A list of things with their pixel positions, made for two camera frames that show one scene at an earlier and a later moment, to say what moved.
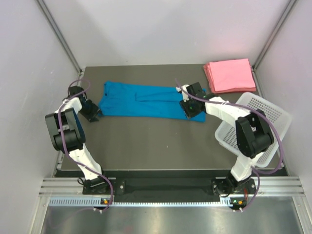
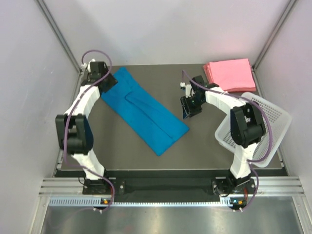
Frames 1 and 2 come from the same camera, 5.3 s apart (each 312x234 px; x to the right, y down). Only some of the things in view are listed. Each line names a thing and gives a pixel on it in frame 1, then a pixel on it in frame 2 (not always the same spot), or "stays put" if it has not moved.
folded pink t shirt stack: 230,76 stays put
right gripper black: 184,105 stays put
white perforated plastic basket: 278,122 stays put
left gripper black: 95,110 → 112,82
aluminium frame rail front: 266,186 stays put
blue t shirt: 125,99 → 157,128
